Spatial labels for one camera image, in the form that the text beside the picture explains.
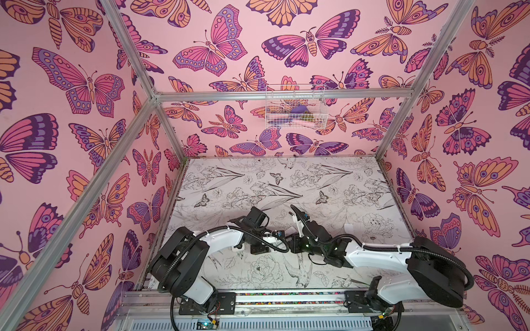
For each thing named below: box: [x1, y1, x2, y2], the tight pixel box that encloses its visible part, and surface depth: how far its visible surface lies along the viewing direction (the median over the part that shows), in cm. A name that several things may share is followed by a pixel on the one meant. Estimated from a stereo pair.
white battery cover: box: [343, 223, 355, 234], surface depth 94 cm
